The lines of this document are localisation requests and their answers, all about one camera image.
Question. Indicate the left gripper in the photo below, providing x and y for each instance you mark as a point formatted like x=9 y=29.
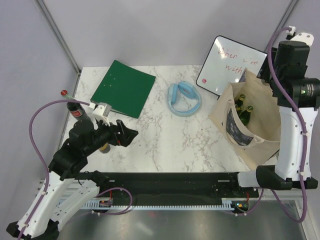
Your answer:
x=127 y=134

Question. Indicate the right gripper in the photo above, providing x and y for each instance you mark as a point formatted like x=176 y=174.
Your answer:
x=264 y=72

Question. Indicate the beige canvas bag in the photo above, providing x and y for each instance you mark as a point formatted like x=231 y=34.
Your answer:
x=258 y=141

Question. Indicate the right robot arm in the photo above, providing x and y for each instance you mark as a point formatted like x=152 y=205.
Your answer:
x=292 y=169

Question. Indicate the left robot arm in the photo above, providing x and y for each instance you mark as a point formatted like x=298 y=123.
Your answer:
x=44 y=219

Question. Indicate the dark cola bottle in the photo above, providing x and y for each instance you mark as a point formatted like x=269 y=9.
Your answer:
x=77 y=111

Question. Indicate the small whiteboard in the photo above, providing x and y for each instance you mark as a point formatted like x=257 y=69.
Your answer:
x=226 y=62

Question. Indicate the red capped clear bottle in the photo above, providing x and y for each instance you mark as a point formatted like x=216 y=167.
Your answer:
x=65 y=94

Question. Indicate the blue headphones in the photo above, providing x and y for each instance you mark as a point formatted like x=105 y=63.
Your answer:
x=180 y=92

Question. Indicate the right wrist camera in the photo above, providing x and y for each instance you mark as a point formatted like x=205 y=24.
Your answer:
x=300 y=36

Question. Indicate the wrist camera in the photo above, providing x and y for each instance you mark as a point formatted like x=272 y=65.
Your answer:
x=300 y=36
x=101 y=113

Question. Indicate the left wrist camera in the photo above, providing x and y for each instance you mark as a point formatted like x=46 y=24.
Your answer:
x=101 y=113

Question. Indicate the green ring binder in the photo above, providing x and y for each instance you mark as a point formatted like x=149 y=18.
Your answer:
x=125 y=89

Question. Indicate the white cable duct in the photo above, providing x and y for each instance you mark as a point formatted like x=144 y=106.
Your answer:
x=157 y=206

